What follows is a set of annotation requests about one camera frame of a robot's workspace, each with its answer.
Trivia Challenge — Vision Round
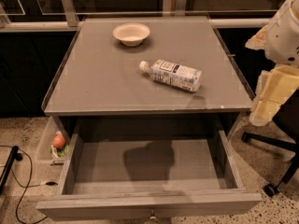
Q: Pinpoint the metal drawer knob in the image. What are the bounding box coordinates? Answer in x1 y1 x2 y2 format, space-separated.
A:
149 209 157 220

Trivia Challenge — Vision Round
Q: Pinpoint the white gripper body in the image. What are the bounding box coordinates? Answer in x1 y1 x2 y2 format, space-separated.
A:
264 0 299 65

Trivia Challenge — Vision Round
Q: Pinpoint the black cable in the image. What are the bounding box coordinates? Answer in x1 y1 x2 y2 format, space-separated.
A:
0 145 59 224

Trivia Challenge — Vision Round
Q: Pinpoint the grey drawer cabinet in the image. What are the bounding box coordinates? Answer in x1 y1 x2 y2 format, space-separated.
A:
43 17 251 135

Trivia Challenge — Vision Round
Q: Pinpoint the white paper bowl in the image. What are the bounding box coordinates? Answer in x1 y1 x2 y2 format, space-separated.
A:
113 23 150 47

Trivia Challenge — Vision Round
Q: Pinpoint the grey top drawer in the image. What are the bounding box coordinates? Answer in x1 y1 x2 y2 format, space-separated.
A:
37 130 262 221

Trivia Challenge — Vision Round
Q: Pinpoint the black office chair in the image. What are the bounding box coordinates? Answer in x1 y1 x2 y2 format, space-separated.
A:
241 89 299 198

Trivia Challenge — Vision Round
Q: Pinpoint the clear plastic bin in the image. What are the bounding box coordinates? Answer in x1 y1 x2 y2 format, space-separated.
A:
36 117 70 165

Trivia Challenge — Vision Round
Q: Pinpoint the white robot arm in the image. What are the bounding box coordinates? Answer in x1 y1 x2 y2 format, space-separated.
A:
245 0 299 126

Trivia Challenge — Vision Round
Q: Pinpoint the black stand leg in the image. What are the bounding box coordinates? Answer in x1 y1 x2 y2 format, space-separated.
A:
0 146 19 194

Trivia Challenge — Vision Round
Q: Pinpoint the white plastic bottle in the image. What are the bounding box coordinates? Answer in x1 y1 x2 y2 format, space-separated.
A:
139 60 202 92

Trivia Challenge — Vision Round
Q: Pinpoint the orange ball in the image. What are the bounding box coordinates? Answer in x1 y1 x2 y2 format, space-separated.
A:
52 134 66 149

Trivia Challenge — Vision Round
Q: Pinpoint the glass railing with metal posts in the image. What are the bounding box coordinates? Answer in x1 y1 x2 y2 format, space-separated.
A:
0 0 286 31

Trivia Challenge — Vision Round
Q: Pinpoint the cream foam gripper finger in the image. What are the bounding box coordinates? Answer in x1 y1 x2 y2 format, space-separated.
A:
249 64 299 126
245 26 267 50

